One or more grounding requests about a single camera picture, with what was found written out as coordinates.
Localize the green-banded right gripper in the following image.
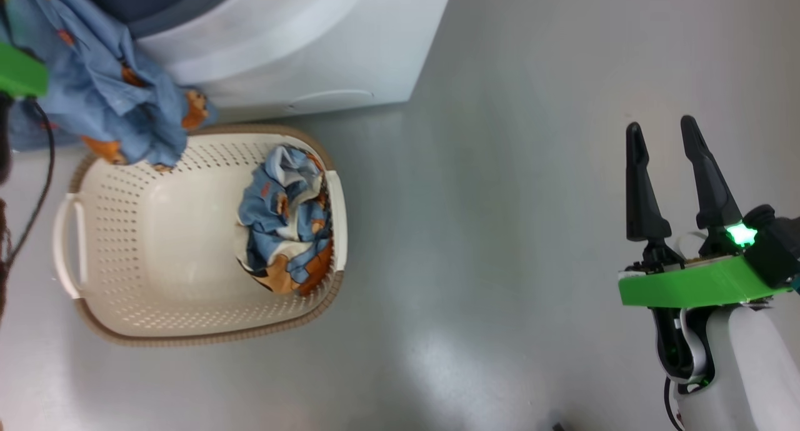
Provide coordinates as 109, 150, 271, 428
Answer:
618, 115, 793, 395

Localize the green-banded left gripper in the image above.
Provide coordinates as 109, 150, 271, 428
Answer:
0, 41, 50, 99

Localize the blue bear-print garment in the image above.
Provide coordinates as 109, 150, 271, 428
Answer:
0, 0, 218, 173

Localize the blue orange white bear garment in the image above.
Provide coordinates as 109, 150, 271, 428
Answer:
236, 144, 334, 297

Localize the grey rubber door gasket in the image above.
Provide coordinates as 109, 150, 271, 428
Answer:
69, 0, 246, 39

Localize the cream perforated laundry basket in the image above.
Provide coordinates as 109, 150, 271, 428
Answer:
52, 124, 348, 348

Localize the white washing machine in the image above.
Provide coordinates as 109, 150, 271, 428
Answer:
69, 0, 456, 124

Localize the round white filter cover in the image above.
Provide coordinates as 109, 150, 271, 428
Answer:
284, 89, 376, 114

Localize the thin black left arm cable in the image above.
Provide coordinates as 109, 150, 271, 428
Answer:
5, 99, 56, 270

